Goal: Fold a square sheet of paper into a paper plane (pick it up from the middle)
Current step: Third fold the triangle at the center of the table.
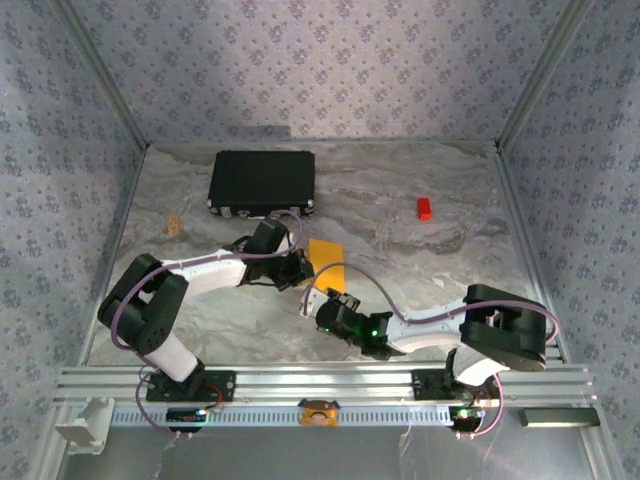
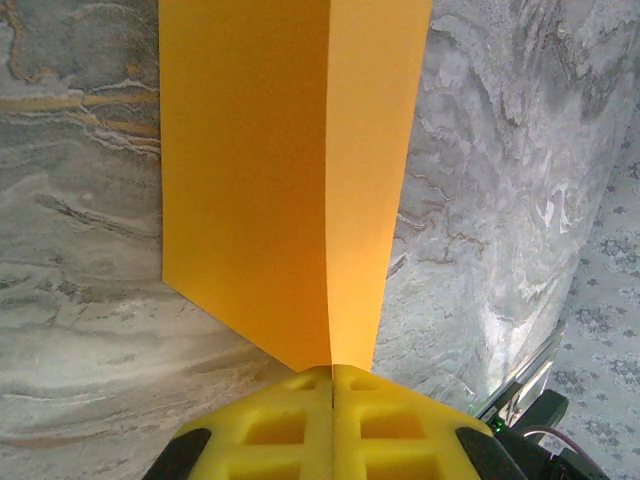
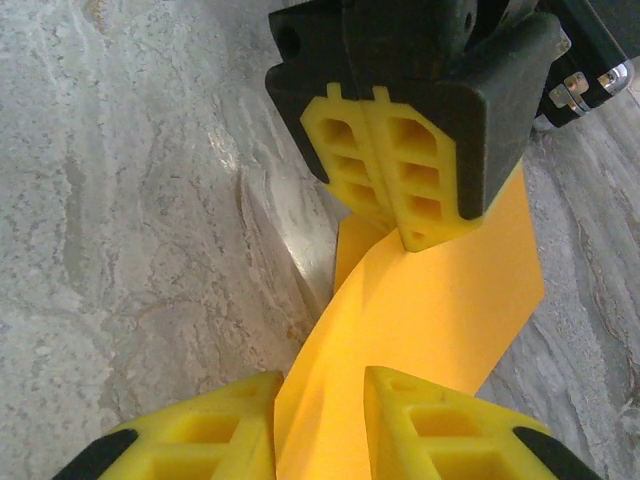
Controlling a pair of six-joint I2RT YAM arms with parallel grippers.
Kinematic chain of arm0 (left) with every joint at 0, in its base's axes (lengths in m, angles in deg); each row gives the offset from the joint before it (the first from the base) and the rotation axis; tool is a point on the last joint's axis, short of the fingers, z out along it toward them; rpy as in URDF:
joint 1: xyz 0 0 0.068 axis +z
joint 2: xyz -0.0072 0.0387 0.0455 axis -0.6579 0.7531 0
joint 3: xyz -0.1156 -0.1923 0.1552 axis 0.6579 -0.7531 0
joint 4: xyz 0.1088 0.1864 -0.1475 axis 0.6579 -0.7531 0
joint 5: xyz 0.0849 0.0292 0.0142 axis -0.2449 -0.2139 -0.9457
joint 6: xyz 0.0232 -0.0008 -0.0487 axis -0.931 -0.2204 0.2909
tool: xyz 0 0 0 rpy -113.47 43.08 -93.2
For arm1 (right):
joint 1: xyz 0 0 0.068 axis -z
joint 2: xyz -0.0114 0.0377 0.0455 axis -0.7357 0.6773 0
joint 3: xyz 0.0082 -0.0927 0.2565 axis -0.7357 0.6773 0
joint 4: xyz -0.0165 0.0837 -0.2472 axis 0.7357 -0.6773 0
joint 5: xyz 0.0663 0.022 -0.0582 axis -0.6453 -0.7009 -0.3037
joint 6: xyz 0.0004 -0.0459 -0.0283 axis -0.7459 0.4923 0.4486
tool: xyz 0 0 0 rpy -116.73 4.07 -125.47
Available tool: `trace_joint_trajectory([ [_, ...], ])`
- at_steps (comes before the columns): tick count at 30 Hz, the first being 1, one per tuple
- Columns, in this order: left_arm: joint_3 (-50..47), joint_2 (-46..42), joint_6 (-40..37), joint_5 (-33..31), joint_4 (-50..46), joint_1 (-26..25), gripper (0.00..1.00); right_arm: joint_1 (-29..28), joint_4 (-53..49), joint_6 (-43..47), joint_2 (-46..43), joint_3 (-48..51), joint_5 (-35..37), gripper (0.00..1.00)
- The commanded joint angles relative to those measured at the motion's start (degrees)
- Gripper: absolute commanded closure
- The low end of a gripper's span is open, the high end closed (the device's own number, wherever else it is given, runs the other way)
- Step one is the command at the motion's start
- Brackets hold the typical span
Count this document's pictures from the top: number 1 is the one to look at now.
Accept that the yellow paper sheet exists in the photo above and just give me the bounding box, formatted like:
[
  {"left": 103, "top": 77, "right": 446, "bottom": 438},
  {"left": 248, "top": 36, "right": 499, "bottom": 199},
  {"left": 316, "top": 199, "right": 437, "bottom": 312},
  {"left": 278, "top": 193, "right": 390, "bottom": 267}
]
[{"left": 305, "top": 238, "right": 347, "bottom": 296}]

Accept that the black hard case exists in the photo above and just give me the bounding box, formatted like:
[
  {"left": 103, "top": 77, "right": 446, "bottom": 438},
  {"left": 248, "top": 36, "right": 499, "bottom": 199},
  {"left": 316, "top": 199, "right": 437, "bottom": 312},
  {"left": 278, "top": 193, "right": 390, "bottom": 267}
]
[{"left": 207, "top": 149, "right": 317, "bottom": 220}]

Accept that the small black controller board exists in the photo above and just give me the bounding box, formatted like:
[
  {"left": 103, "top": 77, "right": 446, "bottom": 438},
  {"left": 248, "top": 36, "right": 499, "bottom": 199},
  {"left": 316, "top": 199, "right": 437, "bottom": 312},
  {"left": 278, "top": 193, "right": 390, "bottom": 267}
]
[
  {"left": 166, "top": 407, "right": 207, "bottom": 426},
  {"left": 448, "top": 405, "right": 486, "bottom": 430}
]

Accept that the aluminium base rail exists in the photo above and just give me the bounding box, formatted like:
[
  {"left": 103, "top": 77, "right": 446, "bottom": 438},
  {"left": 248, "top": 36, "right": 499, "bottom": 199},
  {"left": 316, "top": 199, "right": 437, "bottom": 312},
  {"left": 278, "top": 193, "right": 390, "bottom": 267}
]
[{"left": 52, "top": 363, "right": 599, "bottom": 407}]

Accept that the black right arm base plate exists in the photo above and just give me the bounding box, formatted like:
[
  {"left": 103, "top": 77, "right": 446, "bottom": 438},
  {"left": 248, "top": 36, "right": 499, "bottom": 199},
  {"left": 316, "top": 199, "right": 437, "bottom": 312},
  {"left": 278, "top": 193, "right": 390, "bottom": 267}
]
[{"left": 412, "top": 368, "right": 504, "bottom": 401}]

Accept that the slotted grey cable duct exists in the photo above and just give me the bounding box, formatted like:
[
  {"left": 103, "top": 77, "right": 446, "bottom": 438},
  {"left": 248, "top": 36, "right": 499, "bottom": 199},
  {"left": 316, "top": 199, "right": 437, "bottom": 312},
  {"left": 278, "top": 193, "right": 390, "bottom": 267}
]
[{"left": 109, "top": 404, "right": 461, "bottom": 429}]

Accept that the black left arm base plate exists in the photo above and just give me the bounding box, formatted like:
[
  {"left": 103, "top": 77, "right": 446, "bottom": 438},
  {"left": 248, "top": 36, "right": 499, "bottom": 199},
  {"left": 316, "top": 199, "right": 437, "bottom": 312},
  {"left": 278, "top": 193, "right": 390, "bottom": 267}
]
[{"left": 145, "top": 369, "right": 237, "bottom": 404}]

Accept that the aluminium side rail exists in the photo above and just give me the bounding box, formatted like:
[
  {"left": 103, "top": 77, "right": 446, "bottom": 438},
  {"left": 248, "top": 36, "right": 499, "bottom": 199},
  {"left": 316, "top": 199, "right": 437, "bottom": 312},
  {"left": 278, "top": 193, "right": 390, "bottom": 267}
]
[
  {"left": 74, "top": 147, "right": 151, "bottom": 369},
  {"left": 494, "top": 147, "right": 569, "bottom": 364}
]

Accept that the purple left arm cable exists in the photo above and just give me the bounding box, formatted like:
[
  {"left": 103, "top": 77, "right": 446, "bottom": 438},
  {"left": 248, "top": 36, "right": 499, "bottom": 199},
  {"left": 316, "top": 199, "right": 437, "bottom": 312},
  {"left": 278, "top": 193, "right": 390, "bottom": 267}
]
[{"left": 110, "top": 210, "right": 307, "bottom": 444}]

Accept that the aluminium corner post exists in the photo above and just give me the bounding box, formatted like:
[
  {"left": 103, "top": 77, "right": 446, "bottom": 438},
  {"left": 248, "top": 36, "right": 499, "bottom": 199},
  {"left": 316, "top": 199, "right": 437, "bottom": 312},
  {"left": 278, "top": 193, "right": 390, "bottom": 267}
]
[
  {"left": 52, "top": 0, "right": 151, "bottom": 151},
  {"left": 495, "top": 0, "right": 597, "bottom": 151}
]

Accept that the white plastic bracket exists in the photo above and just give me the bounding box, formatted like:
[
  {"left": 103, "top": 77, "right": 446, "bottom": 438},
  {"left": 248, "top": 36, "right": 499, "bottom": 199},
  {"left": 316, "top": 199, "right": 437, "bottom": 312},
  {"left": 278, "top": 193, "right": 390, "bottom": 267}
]
[{"left": 53, "top": 397, "right": 115, "bottom": 456}]

